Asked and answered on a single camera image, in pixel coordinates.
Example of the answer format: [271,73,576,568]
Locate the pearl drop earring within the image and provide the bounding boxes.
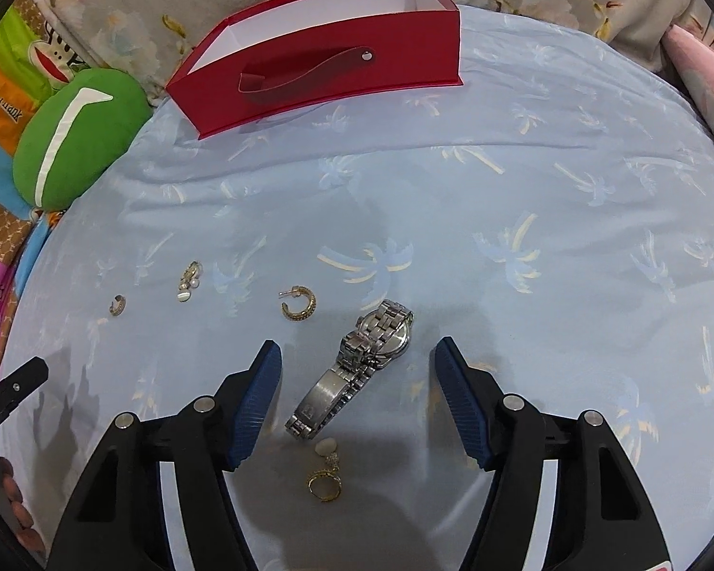
[176,260,202,303]

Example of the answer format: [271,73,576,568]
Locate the silver metal wristwatch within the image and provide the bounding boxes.
[285,299,414,441]

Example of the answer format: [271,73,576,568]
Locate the gold hoop earring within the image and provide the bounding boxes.
[277,284,318,323]

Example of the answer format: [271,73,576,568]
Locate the person's left hand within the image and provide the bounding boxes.
[0,458,46,558]

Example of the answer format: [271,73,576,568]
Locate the light blue palm-print sheet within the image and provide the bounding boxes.
[0,8,714,570]

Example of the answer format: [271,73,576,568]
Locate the green round cushion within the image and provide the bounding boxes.
[12,69,152,211]

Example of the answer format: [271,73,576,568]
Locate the colourful cartoon monkey sheet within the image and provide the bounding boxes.
[0,0,87,369]

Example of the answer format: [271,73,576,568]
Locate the pink pillow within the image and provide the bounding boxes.
[662,26,714,133]

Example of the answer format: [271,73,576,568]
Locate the red gift box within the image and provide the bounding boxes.
[166,0,462,138]

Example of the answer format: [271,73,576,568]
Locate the gold ring pearl earring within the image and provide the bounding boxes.
[307,438,343,504]

